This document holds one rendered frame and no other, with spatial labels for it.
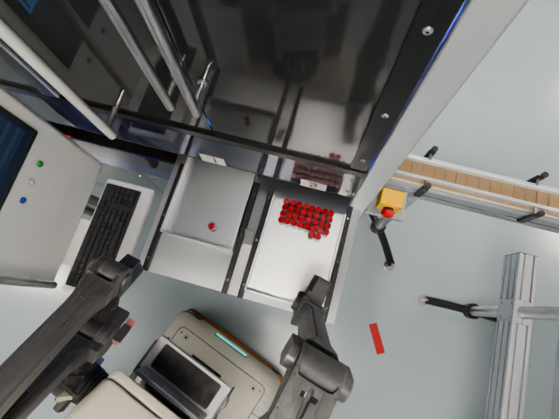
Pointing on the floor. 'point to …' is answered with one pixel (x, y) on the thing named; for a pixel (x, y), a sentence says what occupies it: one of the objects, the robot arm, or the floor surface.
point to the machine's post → (438, 86)
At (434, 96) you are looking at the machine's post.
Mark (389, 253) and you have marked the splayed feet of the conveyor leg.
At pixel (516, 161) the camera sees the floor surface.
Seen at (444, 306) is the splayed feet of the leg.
